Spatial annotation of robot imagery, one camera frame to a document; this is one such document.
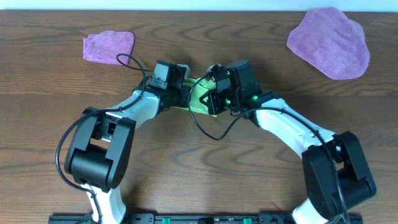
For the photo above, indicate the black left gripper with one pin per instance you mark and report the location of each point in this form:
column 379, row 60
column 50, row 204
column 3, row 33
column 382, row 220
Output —
column 185, row 93

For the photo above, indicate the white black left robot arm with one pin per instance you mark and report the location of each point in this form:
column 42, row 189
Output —
column 99, row 152

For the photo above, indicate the green microfiber cloth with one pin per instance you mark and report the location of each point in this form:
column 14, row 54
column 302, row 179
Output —
column 200, row 89

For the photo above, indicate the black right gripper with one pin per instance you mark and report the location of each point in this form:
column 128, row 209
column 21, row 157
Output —
column 210, row 95

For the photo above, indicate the large purple cloth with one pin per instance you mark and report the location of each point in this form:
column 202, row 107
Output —
column 331, row 42

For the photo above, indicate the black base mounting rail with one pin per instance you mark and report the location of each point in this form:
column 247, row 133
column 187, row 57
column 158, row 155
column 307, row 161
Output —
column 148, row 218

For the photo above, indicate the small folded purple cloth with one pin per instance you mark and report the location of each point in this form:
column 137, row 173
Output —
column 105, row 46

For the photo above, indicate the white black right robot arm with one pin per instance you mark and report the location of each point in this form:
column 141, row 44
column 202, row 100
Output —
column 336, row 172

